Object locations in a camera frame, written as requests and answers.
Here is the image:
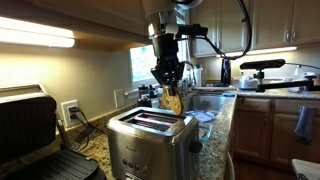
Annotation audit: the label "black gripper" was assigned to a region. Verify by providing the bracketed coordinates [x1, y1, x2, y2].
[150, 33, 185, 98]

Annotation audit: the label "brown crusted bread slice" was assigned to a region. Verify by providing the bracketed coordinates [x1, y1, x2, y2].
[161, 84, 185, 116]

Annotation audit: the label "stainless steel two-slot toaster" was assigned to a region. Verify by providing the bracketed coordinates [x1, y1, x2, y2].
[106, 106, 204, 180]

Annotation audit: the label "curved kitchen faucet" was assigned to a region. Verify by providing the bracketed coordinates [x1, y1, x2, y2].
[182, 60, 198, 88]

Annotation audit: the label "white paper towel roll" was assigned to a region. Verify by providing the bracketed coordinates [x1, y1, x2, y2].
[193, 64, 208, 88]

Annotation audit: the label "bright kitchen window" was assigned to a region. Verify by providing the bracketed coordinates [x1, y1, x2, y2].
[129, 39, 191, 89]

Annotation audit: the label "stainless steel sink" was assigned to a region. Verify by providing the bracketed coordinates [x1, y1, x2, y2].
[183, 93, 228, 114]

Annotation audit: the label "clear glass baking dish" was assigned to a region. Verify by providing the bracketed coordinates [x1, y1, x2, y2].
[198, 123, 213, 143]

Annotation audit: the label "tall black appliance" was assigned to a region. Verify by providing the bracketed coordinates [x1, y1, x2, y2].
[220, 58, 232, 87]

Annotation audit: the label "silver kettle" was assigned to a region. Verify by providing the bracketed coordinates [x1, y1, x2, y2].
[238, 74, 259, 91]

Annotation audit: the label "brown lower kitchen cabinets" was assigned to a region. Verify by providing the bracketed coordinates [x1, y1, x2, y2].
[229, 96, 320, 171]

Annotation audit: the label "long under-cabinet light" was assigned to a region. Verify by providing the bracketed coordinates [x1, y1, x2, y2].
[216, 45, 298, 58]

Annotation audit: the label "beige upper kitchen cabinets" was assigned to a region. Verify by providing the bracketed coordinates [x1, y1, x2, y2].
[189, 0, 320, 58]

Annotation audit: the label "blue hanging towel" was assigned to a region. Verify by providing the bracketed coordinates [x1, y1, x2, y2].
[293, 105, 316, 141]

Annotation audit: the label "black panini grill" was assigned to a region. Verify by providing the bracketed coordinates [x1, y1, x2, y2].
[0, 83, 108, 180]

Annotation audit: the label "under-cabinet strip light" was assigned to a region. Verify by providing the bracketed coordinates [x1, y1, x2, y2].
[0, 16, 76, 49]

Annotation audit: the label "white blank wall plate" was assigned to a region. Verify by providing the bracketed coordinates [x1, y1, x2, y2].
[113, 88, 126, 109]

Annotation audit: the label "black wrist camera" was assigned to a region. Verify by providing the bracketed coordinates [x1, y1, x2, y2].
[174, 23, 209, 38]

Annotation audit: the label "black power plug with cable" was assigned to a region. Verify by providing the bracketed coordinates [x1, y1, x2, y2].
[68, 106, 108, 153]

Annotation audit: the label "black stereo camera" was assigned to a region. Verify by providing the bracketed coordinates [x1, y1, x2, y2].
[239, 58, 287, 71]

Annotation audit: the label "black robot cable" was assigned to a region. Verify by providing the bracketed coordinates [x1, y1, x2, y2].
[199, 0, 253, 61]

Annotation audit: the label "white wall power outlet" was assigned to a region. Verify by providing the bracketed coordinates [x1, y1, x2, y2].
[60, 99, 82, 129]

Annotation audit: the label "wooden wall cabinet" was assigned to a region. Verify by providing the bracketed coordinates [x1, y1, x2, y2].
[0, 0, 151, 53]

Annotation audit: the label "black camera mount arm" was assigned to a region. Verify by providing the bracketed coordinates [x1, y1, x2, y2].
[254, 69, 320, 93]

